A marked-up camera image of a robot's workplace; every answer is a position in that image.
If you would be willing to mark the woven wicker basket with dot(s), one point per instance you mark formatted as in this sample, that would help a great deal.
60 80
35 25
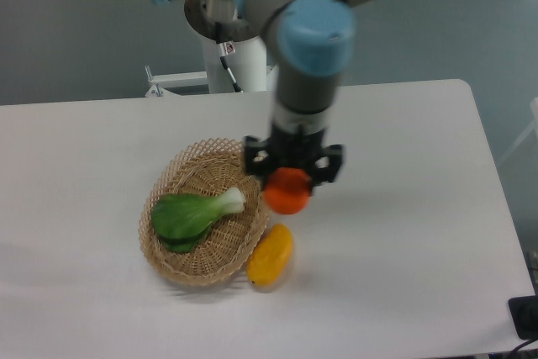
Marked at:
207 167

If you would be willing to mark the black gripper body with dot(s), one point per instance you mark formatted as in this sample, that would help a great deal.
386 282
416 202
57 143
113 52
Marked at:
294 150

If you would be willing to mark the yellow mango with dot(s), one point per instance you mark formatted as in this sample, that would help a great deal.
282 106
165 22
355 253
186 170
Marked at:
270 259

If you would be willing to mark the orange fruit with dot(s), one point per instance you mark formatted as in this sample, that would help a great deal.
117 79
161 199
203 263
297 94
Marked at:
287 190

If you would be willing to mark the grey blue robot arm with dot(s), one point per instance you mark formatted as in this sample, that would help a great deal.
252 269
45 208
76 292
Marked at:
312 42

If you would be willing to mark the green bok choy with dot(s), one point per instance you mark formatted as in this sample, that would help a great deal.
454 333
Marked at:
181 221

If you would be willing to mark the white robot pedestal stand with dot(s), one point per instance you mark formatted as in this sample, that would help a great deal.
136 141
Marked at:
235 59

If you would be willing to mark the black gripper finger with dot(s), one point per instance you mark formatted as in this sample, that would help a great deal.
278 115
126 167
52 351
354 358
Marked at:
257 159
326 166

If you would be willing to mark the white frame right edge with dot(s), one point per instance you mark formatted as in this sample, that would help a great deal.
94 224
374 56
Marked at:
529 129

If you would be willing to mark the black device at table edge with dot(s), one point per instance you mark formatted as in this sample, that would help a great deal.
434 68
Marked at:
523 311

